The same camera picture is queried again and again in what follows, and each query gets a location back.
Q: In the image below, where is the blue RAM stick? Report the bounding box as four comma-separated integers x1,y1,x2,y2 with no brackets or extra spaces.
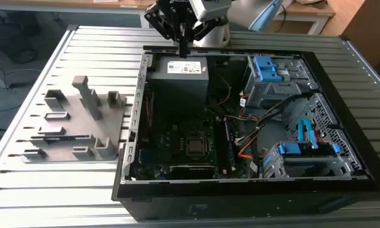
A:
31,135,94,141

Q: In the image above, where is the black RAM slot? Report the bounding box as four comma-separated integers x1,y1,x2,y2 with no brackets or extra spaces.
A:
221,117,229,173
214,117,222,173

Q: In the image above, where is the blue disk carrier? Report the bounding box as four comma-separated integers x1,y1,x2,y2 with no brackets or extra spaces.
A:
254,55,282,82
262,155,274,171

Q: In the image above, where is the orange wire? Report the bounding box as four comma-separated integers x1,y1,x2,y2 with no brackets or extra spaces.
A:
239,140,258,160

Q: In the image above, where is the light blue floor cable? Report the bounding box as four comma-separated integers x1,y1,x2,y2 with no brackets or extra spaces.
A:
0,68,40,113

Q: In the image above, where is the silver CPU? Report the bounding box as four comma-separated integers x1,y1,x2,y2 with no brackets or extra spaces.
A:
187,139,206,153

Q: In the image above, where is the tall grey drive cage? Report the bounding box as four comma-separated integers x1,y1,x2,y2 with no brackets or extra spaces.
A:
243,56,318,114

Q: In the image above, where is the CPU socket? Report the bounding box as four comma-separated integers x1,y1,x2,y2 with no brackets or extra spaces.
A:
183,134,210,160

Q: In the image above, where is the black graphics card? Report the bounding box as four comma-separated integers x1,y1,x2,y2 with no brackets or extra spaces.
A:
170,165,217,180

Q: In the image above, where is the wooden desk white frame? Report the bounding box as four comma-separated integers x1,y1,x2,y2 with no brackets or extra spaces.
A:
0,0,337,36

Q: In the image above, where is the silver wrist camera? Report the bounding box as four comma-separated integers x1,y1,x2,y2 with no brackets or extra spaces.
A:
190,0,234,22

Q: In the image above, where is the grey power supply unit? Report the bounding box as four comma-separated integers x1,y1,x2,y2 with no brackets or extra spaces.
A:
147,56,210,112

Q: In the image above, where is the black cable bundle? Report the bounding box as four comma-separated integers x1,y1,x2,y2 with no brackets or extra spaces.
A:
237,92,315,145

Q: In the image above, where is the dark green motherboard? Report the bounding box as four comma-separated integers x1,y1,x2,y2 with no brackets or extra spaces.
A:
137,114,251,180

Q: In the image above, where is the hard disk in blue carrier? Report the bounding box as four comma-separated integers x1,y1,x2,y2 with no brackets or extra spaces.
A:
278,141,342,157

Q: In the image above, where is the thin red wire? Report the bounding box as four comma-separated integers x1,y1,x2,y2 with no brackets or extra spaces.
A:
145,94,154,128

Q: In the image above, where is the low grey drive cage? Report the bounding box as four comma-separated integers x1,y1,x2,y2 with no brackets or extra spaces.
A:
262,142,353,179

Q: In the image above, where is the black PC case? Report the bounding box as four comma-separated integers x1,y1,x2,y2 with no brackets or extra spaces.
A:
111,45,380,221

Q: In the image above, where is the blue data wire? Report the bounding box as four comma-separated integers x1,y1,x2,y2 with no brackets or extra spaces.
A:
298,118,319,149

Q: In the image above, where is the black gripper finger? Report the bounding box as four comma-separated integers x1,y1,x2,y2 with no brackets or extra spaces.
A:
145,4,186,59
185,18,230,58

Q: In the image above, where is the yellow wire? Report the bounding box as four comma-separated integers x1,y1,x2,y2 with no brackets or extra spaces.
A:
206,72,233,107

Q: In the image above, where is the grey parts rack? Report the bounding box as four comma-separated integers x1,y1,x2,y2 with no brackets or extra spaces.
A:
22,75,130,163

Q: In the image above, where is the brown wooden cabinet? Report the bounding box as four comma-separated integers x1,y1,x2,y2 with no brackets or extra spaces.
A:
319,0,380,67

